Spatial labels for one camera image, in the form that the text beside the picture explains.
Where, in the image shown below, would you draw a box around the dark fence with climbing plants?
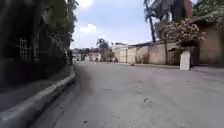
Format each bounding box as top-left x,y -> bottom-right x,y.
0,0 -> 80,90

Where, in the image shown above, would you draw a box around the tan boundary wall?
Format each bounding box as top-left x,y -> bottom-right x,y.
111,22 -> 224,66

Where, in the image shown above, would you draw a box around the grey concrete road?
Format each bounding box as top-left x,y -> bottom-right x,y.
29,60 -> 224,128

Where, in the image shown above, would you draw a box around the grey concrete kerb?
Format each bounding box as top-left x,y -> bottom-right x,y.
0,65 -> 76,128

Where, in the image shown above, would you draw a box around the raised grey pavement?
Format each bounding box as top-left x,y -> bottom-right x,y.
0,65 -> 73,113

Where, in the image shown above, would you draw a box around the distant low buildings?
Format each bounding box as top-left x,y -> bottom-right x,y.
71,47 -> 103,62

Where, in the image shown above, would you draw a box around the distant trees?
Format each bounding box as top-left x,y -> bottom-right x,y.
95,37 -> 115,63

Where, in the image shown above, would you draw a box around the palm tree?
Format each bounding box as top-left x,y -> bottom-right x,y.
143,0 -> 174,44

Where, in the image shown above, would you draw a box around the flowering bush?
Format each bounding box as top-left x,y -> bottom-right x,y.
159,18 -> 205,66

